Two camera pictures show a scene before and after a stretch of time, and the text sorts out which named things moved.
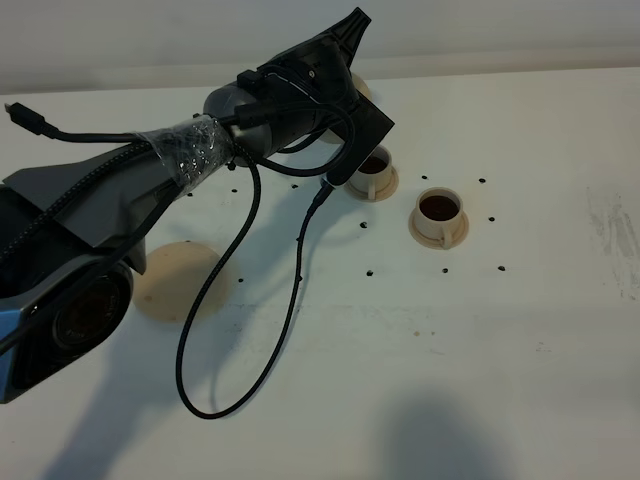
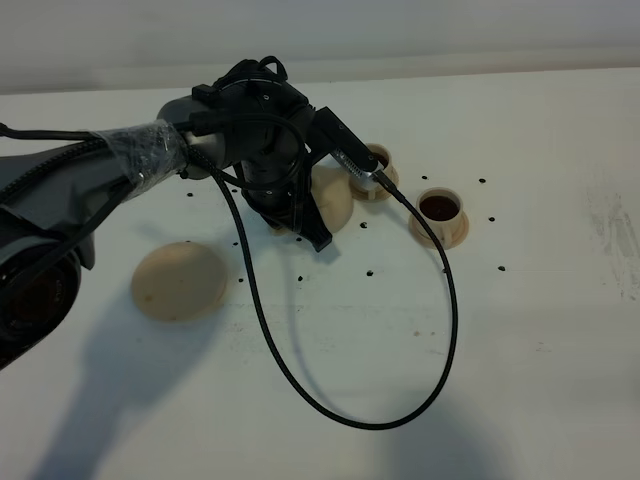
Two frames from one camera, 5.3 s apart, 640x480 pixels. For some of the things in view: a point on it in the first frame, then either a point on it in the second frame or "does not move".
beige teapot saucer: [174, 275] does not move
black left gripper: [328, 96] to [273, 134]
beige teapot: [337, 136] to [334, 195]
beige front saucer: [436, 242] does not move
